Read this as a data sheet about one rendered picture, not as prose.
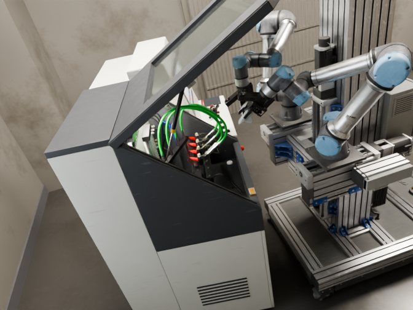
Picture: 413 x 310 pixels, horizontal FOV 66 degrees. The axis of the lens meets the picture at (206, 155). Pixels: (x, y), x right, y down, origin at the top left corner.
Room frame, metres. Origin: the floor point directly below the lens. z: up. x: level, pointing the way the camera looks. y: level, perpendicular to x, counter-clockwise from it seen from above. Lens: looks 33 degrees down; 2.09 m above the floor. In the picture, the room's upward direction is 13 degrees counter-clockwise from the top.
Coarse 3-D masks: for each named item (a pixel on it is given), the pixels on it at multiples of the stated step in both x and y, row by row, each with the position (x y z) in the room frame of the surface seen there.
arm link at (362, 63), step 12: (408, 48) 1.18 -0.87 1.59; (348, 60) 1.31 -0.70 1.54; (360, 60) 1.27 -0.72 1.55; (372, 60) 1.23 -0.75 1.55; (312, 72) 1.40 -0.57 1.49; (324, 72) 1.35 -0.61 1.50; (336, 72) 1.31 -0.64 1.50; (348, 72) 1.28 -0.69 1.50; (360, 72) 1.27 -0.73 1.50; (312, 84) 1.38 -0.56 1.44
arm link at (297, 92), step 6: (294, 84) 1.32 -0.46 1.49; (300, 84) 1.33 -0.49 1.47; (306, 84) 1.35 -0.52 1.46; (288, 90) 1.32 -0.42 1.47; (294, 90) 1.31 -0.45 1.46; (300, 90) 1.30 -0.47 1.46; (306, 90) 1.31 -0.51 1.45; (288, 96) 1.32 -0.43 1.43; (294, 96) 1.30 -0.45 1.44; (300, 96) 1.29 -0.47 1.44; (306, 96) 1.29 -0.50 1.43; (294, 102) 1.31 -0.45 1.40; (300, 102) 1.29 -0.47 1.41
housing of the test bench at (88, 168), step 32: (128, 64) 2.33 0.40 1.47; (96, 96) 1.73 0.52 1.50; (64, 128) 1.39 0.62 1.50; (96, 128) 1.31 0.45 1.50; (64, 160) 1.19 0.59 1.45; (96, 160) 1.18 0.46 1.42; (96, 192) 1.18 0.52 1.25; (128, 192) 1.18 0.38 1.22; (96, 224) 1.19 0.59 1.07; (128, 224) 1.18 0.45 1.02; (128, 256) 1.18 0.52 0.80; (128, 288) 1.19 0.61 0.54; (160, 288) 1.18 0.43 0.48
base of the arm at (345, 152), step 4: (344, 144) 1.30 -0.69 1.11; (344, 148) 1.29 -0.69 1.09; (348, 148) 1.32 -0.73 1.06; (340, 152) 1.28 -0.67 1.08; (344, 152) 1.28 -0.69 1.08; (348, 152) 1.30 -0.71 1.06; (324, 156) 1.32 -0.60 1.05; (328, 156) 1.30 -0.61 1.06; (332, 156) 1.29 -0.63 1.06; (336, 156) 1.28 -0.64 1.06; (340, 156) 1.28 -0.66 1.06; (344, 156) 1.28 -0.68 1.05; (332, 160) 1.29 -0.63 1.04; (336, 160) 1.28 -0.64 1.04
